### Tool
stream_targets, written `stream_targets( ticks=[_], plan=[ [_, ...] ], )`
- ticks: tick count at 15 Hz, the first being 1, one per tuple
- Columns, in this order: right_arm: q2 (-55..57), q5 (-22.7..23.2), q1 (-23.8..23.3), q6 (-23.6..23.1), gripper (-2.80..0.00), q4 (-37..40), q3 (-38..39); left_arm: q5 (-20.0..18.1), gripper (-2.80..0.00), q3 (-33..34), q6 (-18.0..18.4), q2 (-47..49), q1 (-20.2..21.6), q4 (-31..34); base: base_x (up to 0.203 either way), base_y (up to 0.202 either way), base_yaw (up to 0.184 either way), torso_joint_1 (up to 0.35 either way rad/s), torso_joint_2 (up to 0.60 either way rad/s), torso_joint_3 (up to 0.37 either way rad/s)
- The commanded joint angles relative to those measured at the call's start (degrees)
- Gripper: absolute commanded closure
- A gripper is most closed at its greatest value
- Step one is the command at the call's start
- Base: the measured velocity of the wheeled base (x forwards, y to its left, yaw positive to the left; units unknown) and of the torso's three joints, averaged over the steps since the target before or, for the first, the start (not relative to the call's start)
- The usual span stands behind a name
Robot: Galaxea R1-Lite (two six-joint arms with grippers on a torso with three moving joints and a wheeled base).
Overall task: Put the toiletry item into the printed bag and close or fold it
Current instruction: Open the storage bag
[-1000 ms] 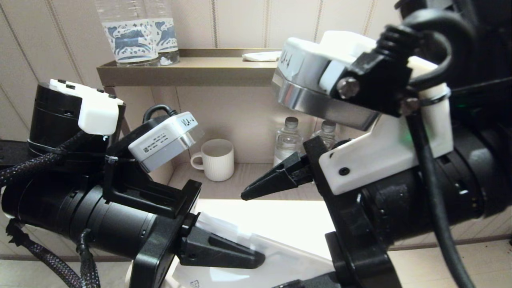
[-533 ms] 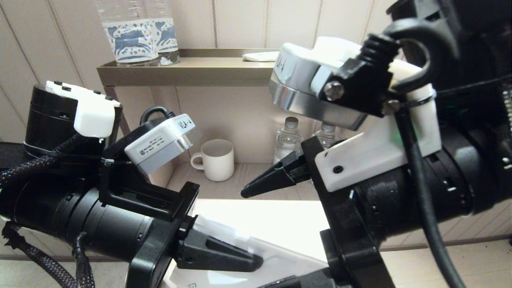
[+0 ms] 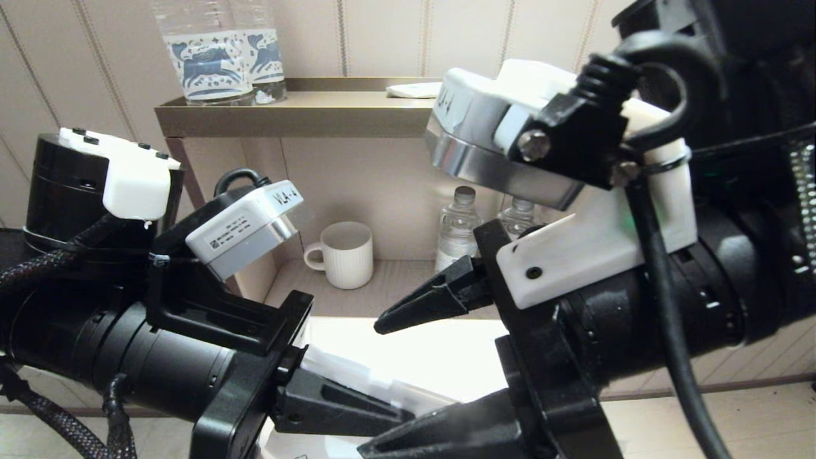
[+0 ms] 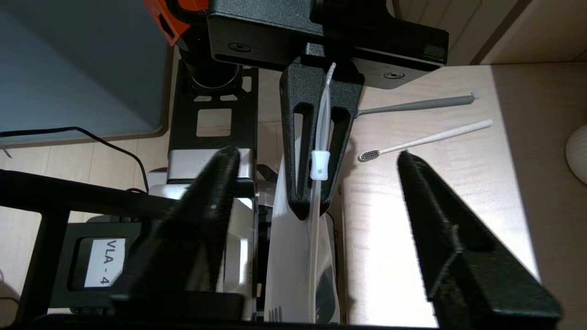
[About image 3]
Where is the white leaf-print plastic bag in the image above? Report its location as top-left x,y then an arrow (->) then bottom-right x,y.
258,344 -> 461,459

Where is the white left arm joint cover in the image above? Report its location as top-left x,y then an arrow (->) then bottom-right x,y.
59,127 -> 182,222

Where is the small clear water bottle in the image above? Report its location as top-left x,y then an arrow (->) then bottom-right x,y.
499,196 -> 544,242
435,186 -> 481,273

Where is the white ribbed mug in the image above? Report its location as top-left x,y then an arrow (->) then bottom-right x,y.
304,221 -> 374,291

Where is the white folded sachet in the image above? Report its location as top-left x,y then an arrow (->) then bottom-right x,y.
386,83 -> 442,99

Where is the bronze open shelf unit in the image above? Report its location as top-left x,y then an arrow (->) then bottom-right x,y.
154,76 -> 549,319

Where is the large bottle blue deer label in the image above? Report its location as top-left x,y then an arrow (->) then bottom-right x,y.
152,0 -> 256,106
229,0 -> 289,105

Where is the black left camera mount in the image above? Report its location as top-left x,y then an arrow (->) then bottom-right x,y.
145,249 -> 284,356

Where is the black right camera cable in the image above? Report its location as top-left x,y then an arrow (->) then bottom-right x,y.
509,29 -> 734,459

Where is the black camera cable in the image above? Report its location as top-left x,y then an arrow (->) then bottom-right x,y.
214,168 -> 272,198
509,29 -> 734,459

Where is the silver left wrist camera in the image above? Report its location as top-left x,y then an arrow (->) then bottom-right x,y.
185,180 -> 305,282

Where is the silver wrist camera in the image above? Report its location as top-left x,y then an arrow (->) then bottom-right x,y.
424,59 -> 638,211
185,180 -> 305,282

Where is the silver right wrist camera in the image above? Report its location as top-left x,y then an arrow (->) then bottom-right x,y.
424,59 -> 638,211

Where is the black left camera cable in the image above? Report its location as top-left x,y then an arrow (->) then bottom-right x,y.
214,168 -> 272,198

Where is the braided left arm cable sleeve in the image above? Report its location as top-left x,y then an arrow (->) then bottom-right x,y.
0,217 -> 154,459

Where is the braided arm cable sleeve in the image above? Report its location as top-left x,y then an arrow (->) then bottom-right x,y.
785,137 -> 816,268
0,217 -> 154,459

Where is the braided right arm cable sleeve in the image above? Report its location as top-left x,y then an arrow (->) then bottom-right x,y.
785,137 -> 816,268

